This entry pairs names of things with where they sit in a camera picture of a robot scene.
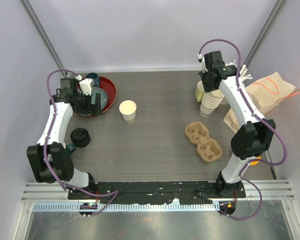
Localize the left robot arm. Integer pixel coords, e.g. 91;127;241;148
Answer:
26;76;103;200

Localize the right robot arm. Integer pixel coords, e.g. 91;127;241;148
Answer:
198;51;276;198

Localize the blue ceramic plate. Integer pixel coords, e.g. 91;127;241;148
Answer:
91;86;108;111

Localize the yellow-green mug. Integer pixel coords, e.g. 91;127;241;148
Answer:
195;80;205;103

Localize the dark blue mug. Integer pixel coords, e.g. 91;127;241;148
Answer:
86;72;101;87

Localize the bundle of wrapped straws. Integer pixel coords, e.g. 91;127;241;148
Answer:
225;60;253;82

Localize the red round tray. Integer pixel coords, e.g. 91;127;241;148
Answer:
74;75;117;118

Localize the stack of paper cups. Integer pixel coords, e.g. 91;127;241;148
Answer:
199;90;225;117

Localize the stack of black lids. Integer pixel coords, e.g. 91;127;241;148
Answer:
70;128;91;148

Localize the teal mug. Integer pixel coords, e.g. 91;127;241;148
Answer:
65;144;77;155

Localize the brown paper bag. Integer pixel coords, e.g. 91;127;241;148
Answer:
245;71;300;116

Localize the cardboard cup carrier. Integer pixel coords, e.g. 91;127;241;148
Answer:
184;121;223;163

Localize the orange bowl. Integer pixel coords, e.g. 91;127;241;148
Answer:
250;156;261;166

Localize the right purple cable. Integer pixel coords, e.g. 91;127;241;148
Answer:
197;38;288;221

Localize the purple cable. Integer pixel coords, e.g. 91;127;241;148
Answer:
197;38;288;221
43;69;119;216

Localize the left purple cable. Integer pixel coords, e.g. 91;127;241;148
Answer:
43;69;119;216

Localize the aluminium rail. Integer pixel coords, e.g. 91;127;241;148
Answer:
21;180;294;216

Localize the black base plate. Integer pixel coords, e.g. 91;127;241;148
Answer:
68;181;246;205

